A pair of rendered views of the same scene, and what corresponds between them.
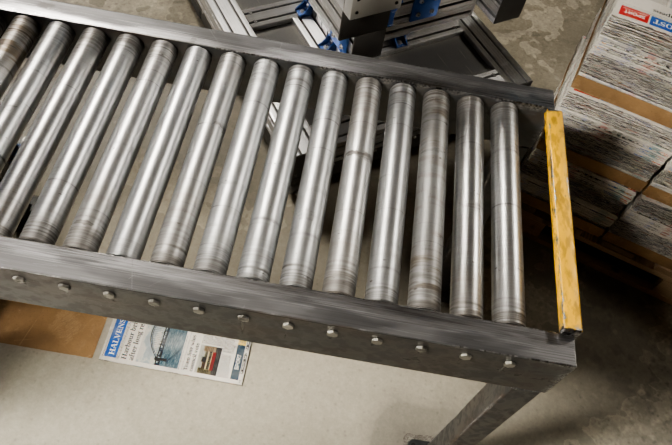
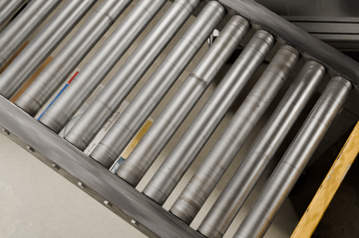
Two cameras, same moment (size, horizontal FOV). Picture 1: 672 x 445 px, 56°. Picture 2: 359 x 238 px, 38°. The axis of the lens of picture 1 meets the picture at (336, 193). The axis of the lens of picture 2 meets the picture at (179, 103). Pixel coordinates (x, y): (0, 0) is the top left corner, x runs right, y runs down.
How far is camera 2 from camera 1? 0.38 m
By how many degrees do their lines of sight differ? 19
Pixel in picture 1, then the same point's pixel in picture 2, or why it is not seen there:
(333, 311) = (112, 190)
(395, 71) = (265, 18)
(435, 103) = (282, 58)
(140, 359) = not seen: hidden behind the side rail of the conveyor
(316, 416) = not seen: hidden behind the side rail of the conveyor
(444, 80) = (302, 40)
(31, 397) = not seen: outside the picture
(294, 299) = (91, 170)
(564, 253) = (305, 224)
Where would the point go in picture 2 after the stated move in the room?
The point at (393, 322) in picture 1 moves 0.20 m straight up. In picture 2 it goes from (148, 216) to (147, 194)
